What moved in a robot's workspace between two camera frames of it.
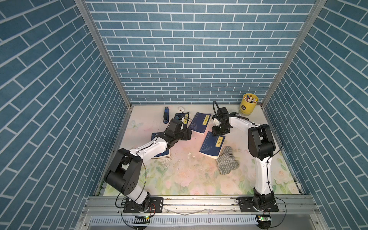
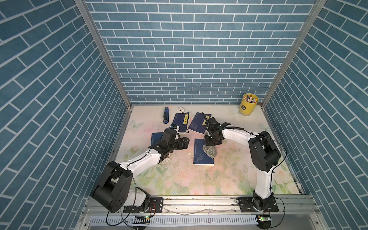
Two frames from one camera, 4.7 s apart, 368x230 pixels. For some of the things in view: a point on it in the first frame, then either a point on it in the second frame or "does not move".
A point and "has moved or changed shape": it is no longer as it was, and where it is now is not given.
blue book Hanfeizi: [184, 117] does not move
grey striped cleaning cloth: [226, 161] to [210, 150]
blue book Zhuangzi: [212, 145] has moved or changed shape
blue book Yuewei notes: [199, 124] does not move
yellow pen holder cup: [248, 103] does not move
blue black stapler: [166, 115] does not move
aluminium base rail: [104, 212] does not move
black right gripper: [215, 132] to [208, 143]
